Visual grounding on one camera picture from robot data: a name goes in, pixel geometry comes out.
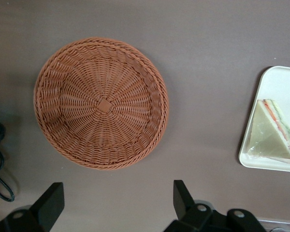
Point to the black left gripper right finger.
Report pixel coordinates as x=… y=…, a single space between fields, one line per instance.
x=198 y=220

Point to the round brown wicker basket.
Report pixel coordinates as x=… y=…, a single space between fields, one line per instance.
x=101 y=106

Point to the beige plastic tray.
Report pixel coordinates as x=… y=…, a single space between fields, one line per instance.
x=280 y=82

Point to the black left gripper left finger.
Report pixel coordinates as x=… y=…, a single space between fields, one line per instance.
x=38 y=217

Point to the triangular sandwich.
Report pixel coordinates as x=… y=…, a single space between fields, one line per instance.
x=265 y=135

